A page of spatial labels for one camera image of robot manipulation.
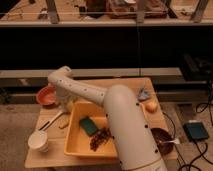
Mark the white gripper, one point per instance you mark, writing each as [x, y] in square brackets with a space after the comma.
[65, 98]

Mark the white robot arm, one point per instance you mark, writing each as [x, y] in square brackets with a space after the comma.
[150, 159]

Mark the green sponge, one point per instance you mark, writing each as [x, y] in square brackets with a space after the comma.
[89, 126]

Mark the red bowl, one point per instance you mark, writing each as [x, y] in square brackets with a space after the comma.
[46, 96]

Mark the blue crumpled cloth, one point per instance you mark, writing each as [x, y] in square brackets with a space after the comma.
[143, 95]

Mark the white spoon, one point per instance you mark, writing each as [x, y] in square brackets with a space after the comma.
[174, 141]

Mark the black foot pedal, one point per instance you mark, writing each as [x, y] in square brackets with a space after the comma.
[195, 131]

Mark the small yellow block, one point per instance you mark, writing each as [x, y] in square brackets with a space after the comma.
[64, 124]

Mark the white paper cup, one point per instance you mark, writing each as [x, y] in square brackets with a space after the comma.
[38, 141]

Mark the yellow fruit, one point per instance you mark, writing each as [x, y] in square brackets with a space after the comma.
[151, 106]

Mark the dark brown bowl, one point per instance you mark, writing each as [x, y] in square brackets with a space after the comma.
[163, 140]

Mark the yellow plastic tub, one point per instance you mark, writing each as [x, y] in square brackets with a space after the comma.
[83, 140]

